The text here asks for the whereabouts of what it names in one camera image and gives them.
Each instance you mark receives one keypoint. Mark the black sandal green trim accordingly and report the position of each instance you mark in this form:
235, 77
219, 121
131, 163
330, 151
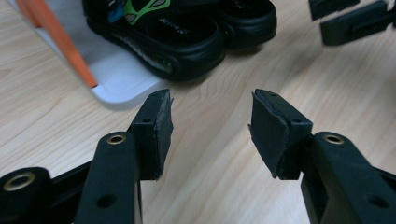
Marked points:
252, 21
186, 46

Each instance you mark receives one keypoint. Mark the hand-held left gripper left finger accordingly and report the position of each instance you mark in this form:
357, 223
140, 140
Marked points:
115, 174

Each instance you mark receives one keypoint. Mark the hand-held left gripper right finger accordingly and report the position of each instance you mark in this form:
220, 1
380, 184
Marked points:
339, 174

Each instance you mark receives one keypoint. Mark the white shoe rack orange posts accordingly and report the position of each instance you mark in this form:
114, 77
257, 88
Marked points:
118, 77

